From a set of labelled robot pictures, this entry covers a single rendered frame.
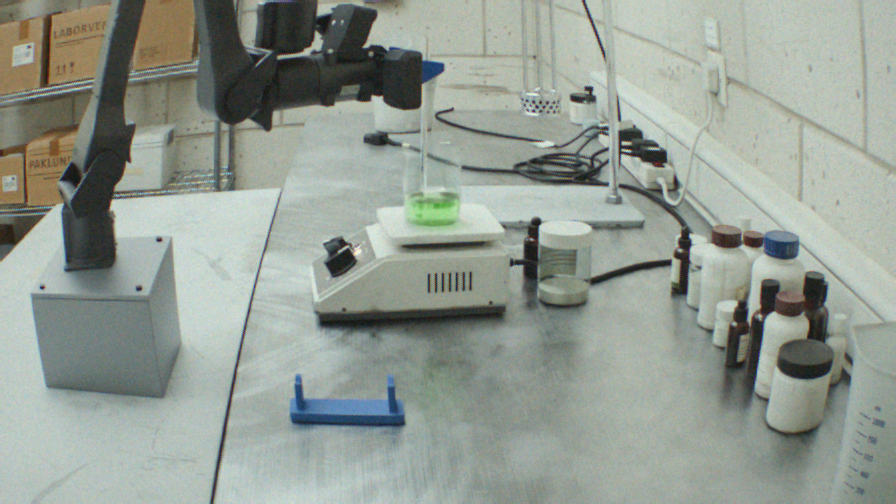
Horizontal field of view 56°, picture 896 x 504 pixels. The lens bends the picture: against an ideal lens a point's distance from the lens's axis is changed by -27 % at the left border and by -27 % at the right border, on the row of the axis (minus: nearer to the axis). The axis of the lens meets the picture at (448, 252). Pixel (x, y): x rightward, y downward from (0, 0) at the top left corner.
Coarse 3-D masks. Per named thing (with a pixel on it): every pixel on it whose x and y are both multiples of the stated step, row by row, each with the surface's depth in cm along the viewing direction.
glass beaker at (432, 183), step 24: (408, 144) 119; (432, 144) 120; (456, 144) 119; (408, 168) 116; (432, 168) 115; (456, 168) 116; (408, 192) 117; (432, 192) 115; (456, 192) 117; (408, 216) 117; (432, 216) 116; (456, 216) 118
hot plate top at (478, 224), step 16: (384, 208) 125; (400, 208) 125; (464, 208) 125; (480, 208) 125; (384, 224) 119; (400, 224) 119; (464, 224) 119; (480, 224) 119; (496, 224) 119; (400, 240) 115; (416, 240) 115; (432, 240) 115; (448, 240) 115; (464, 240) 116; (480, 240) 116
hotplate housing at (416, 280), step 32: (320, 256) 126; (384, 256) 115; (416, 256) 115; (448, 256) 116; (480, 256) 116; (352, 288) 115; (384, 288) 115; (416, 288) 116; (448, 288) 116; (480, 288) 117; (320, 320) 115
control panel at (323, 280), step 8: (360, 232) 126; (352, 240) 125; (360, 240) 123; (368, 240) 122; (352, 248) 122; (360, 248) 121; (368, 248) 119; (360, 256) 118; (368, 256) 117; (312, 264) 125; (320, 264) 123; (360, 264) 116; (320, 272) 121; (328, 272) 120; (352, 272) 115; (320, 280) 119; (328, 280) 117; (336, 280) 116; (320, 288) 116; (328, 288) 115
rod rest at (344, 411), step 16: (304, 400) 94; (320, 400) 94; (336, 400) 94; (352, 400) 94; (368, 400) 94; (384, 400) 95; (400, 400) 95; (304, 416) 91; (320, 416) 91; (336, 416) 91; (352, 416) 92; (368, 416) 92; (384, 416) 92; (400, 416) 92
